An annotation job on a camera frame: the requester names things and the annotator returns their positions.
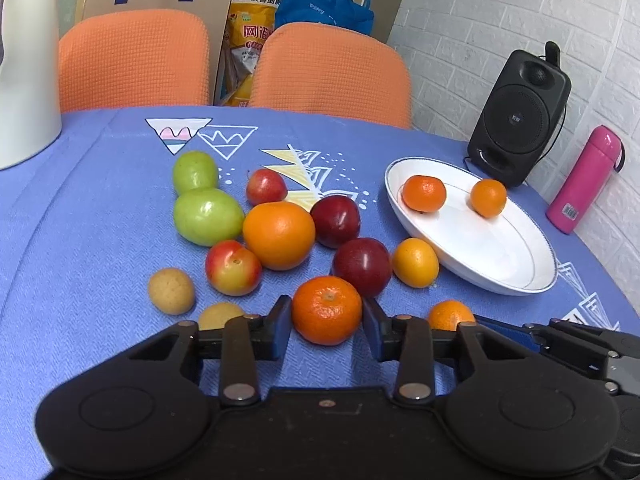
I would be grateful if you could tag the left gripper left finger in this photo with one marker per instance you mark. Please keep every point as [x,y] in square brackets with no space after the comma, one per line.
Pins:
[145,410]

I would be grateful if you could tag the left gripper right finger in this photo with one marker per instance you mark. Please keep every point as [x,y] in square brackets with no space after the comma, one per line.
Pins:
[512,408]

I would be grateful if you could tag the tangerine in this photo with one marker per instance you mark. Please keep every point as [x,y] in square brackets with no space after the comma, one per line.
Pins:
[448,314]
[424,194]
[326,310]
[488,198]

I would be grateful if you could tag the brown kiwi fruit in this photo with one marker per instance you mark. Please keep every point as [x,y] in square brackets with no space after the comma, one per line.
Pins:
[171,291]

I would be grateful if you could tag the red yellow apple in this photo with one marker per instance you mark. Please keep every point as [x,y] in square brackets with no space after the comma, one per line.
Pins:
[232,269]

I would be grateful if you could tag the yellow orange citrus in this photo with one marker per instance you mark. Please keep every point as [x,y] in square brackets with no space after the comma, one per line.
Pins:
[415,263]

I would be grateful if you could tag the large green apple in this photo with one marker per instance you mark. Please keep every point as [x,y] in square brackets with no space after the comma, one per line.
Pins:
[207,216]

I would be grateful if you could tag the dark red plum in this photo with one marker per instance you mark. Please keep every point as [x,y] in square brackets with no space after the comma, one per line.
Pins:
[336,219]
[365,263]

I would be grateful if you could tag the large orange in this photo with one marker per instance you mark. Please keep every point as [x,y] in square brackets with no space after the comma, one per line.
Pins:
[280,234]

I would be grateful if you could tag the small green apple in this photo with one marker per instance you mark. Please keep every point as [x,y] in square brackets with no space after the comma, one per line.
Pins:
[194,170]

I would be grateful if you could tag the small red apple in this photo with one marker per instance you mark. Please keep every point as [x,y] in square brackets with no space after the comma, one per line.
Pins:
[265,186]

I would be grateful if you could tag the white oval plate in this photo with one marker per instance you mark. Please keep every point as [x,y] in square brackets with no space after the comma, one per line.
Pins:
[508,255]

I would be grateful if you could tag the blue patterned tablecloth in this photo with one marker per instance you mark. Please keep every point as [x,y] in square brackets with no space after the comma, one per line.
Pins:
[86,223]

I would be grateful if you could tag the pink thermos bottle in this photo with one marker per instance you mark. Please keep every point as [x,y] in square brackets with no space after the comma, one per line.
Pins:
[603,154]

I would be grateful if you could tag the black speaker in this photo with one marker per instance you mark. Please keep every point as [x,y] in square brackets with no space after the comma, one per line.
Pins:
[520,115]

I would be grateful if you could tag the white thermos jug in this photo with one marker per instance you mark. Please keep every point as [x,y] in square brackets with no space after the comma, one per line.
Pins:
[30,101]

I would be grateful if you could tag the left orange chair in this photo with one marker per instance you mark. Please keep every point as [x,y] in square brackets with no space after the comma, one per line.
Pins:
[134,58]

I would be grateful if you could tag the orange chair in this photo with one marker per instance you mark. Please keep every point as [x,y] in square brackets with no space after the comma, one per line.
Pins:
[322,69]
[134,58]

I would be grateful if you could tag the right orange chair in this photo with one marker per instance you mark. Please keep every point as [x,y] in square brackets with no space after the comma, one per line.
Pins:
[322,69]

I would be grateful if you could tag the yellow snack bag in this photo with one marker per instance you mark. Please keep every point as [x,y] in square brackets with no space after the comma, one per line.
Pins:
[248,27]

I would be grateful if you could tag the brown paper bag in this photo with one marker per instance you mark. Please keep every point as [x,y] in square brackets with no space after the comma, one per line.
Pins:
[213,13]

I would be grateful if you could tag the blue plastic bag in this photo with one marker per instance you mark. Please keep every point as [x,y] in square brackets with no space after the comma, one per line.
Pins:
[346,14]

